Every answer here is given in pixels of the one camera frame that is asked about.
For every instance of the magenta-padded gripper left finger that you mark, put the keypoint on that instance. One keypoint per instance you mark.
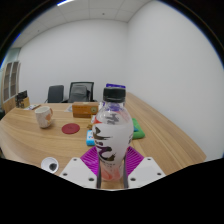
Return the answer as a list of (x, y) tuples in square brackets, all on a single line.
[(78, 170)]

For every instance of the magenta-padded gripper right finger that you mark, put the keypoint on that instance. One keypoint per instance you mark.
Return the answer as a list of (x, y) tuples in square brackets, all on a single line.
[(146, 170)]

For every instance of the clear black-capped drink bottle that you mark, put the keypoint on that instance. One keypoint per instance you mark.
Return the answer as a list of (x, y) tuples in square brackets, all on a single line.
[(111, 133)]

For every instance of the green flat packet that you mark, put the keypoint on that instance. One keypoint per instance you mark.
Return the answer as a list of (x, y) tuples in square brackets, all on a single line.
[(138, 130)]

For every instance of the flat round red coaster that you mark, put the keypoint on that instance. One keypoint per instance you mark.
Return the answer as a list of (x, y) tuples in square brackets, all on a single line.
[(70, 128)]

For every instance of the orange cardboard box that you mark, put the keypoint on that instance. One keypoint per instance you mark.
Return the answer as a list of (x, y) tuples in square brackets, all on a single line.
[(85, 109)]

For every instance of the printed paper sheet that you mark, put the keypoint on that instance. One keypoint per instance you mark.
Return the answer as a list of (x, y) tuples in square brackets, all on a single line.
[(69, 108)]

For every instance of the white patterned ceramic mug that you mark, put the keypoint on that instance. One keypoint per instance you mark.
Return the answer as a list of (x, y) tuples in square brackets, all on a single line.
[(43, 116)]

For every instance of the printed leaflet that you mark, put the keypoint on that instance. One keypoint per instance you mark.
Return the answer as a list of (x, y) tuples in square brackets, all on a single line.
[(34, 107)]

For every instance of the grey mesh office chair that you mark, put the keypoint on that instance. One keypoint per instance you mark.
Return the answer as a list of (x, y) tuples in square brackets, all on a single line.
[(80, 92)]

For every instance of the black office chair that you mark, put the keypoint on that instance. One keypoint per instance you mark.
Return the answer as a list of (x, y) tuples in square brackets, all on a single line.
[(55, 94)]

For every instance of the dark stacked boxes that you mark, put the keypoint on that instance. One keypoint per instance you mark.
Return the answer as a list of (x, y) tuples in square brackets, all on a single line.
[(22, 98)]

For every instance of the wooden shelf unit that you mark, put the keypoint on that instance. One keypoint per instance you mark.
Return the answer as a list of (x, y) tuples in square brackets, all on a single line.
[(10, 83)]

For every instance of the ceiling light panel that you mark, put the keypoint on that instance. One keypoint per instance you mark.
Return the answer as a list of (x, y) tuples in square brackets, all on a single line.
[(65, 2)]

